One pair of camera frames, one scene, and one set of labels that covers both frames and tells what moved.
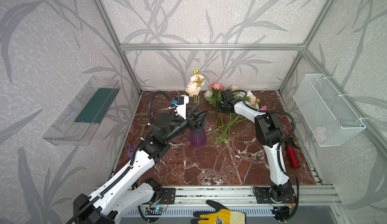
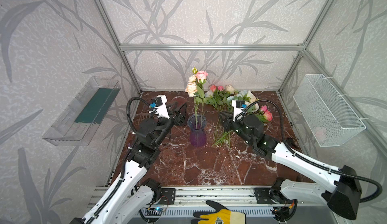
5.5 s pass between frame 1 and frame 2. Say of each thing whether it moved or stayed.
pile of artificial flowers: stayed
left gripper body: moved
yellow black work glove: stayed
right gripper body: moved
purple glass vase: stayed
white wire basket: stayed
